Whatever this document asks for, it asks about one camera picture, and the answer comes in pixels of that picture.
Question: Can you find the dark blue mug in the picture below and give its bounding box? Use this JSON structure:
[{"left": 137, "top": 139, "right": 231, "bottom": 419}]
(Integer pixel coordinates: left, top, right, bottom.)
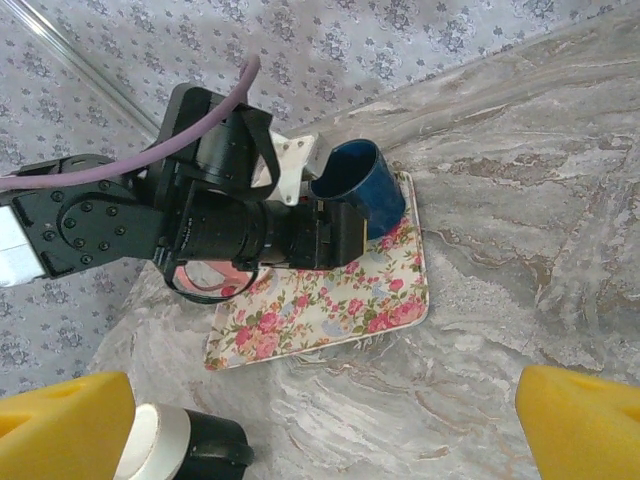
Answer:
[{"left": 308, "top": 139, "right": 407, "bottom": 241}]

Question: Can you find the floral fabric mat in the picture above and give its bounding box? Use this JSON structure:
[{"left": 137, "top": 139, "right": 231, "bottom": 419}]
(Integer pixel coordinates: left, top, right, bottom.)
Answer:
[{"left": 203, "top": 169, "right": 431, "bottom": 372}]

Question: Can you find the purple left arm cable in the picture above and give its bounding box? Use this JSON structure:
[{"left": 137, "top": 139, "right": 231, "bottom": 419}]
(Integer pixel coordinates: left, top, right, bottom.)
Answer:
[{"left": 0, "top": 54, "right": 262, "bottom": 194}]

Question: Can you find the thin black cable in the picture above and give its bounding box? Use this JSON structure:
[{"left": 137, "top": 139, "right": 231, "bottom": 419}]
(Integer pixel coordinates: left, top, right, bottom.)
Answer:
[{"left": 164, "top": 104, "right": 281, "bottom": 306}]

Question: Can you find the black and white mug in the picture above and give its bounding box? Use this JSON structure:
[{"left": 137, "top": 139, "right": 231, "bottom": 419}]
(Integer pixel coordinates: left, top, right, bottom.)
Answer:
[{"left": 117, "top": 402, "right": 256, "bottom": 480}]

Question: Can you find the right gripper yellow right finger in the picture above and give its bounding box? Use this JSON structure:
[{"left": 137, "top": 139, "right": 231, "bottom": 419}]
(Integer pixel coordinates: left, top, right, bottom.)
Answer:
[{"left": 514, "top": 364, "right": 640, "bottom": 480}]

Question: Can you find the pink mug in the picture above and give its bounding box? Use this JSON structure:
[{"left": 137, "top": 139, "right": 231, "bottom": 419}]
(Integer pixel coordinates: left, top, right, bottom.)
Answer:
[{"left": 175, "top": 259, "right": 261, "bottom": 301}]

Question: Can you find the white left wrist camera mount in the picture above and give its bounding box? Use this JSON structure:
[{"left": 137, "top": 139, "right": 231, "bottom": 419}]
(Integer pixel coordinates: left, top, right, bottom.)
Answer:
[{"left": 249, "top": 132, "right": 331, "bottom": 209}]

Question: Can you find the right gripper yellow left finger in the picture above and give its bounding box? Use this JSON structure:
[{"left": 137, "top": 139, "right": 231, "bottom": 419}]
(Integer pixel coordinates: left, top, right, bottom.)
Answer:
[{"left": 0, "top": 370, "right": 136, "bottom": 480}]

